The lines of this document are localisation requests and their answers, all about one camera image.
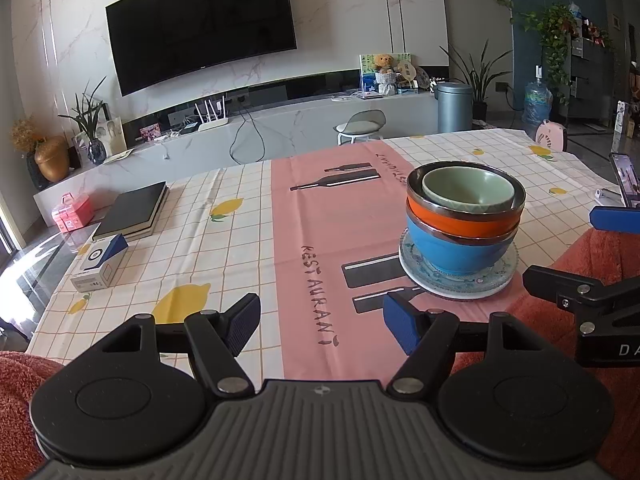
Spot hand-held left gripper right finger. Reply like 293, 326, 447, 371
381, 292, 552, 397

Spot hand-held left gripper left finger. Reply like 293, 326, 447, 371
91, 292, 262, 397

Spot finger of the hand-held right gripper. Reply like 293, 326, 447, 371
589, 205, 640, 234
522, 265, 640, 318

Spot clear glass plate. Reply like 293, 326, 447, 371
400, 230, 518, 295
400, 229, 517, 292

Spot white painted fruit plate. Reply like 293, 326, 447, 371
398, 230, 519, 300

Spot blue steel bowl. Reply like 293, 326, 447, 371
405, 212, 518, 276

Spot orange steel bowl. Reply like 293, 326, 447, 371
406, 161, 527, 241

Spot green ceramic bowl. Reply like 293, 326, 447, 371
421, 166, 517, 214

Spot person's right forearm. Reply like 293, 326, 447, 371
452, 232, 640, 466

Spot silver phone stand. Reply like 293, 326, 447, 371
592, 187, 626, 207

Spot smartphone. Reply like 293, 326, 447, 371
609, 152, 640, 209

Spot checked lemon print tablecloth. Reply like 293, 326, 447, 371
25, 129, 601, 381

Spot pink small heater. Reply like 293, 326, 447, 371
535, 119, 568, 152

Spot blue water bottle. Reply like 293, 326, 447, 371
522, 66, 553, 128

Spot dark grey cabinet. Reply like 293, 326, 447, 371
570, 10, 618, 121

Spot blue and white box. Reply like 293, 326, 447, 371
70, 233, 129, 292

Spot black notebook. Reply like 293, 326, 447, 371
92, 181, 169, 241

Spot potted long-leaf plant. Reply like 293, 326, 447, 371
440, 40, 513, 123

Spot grey metal trash can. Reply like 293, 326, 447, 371
436, 81, 473, 133

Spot trailing vine plant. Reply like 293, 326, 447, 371
520, 2, 581, 106

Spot white round stool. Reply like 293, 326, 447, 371
336, 109, 387, 146

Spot white router with antennas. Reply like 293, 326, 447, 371
194, 95, 230, 132

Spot pink storage box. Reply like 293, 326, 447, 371
51, 192, 95, 233

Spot marble television console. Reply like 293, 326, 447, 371
32, 91, 451, 206

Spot green plant in blue vase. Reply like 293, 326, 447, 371
57, 77, 108, 165

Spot framed portrait drawing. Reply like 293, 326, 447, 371
97, 116, 126, 157

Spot person's coral fleece clothing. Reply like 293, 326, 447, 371
0, 350, 67, 480

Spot gold round vase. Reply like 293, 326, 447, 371
35, 136, 71, 182

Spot round hand fan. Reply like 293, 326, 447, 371
395, 57, 420, 91

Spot green and blue painting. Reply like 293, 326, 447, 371
359, 52, 413, 93

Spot brown teddy bear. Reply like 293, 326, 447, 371
375, 54, 397, 96

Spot dried flowers in dark vase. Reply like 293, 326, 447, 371
10, 117, 48, 191

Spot black cable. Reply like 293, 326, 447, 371
230, 105, 266, 163

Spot black wall television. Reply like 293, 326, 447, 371
105, 0, 298, 97

